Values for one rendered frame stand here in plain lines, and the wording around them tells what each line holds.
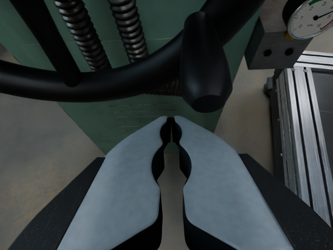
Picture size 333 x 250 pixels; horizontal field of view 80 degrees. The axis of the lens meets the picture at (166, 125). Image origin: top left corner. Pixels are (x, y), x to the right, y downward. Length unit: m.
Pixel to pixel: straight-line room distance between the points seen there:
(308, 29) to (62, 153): 0.94
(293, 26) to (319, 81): 0.65
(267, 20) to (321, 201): 0.51
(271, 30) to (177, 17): 0.14
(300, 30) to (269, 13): 0.08
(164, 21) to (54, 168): 0.80
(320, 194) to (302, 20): 0.51
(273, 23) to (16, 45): 0.43
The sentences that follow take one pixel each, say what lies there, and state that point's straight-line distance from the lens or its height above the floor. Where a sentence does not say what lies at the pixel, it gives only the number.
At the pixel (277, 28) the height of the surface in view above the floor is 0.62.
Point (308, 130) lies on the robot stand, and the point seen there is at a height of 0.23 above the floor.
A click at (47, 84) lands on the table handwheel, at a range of 0.20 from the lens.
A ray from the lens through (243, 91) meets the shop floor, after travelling 1.09.
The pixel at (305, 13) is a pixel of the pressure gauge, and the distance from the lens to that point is 0.33.
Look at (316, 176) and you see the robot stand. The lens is 0.74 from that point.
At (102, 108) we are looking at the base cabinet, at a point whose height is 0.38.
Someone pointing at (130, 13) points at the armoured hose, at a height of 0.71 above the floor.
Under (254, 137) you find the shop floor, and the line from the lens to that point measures 0.97.
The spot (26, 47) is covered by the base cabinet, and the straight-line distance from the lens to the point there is 0.46.
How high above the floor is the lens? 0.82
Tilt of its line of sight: 62 degrees down
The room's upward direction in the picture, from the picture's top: 5 degrees counter-clockwise
